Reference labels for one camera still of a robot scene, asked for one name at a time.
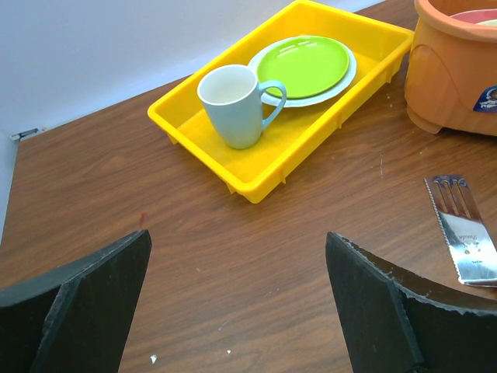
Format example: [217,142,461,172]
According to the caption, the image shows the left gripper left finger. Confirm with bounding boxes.
[1,230,152,372]

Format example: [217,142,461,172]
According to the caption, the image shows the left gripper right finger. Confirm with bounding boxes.
[325,232,496,372]

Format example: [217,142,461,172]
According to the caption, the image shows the red and teal plate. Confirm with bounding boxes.
[451,9,497,25]

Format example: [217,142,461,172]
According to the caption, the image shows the cream plate small motifs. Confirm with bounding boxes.
[478,19,497,26]

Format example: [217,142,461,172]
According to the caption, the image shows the orange plastic dish bin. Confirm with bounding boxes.
[405,1,496,136]

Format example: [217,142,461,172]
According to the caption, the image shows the yellow plastic tray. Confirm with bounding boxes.
[148,1,414,204]

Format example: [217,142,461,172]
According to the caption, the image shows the lime green plate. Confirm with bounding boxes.
[256,36,351,99]

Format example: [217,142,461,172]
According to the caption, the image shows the light blue mug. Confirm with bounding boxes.
[197,64,287,150]

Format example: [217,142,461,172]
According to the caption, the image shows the slotted spatula wooden handle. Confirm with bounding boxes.
[424,175,496,288]

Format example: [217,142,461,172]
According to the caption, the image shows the aluminium frame rail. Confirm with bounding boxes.
[10,128,40,142]

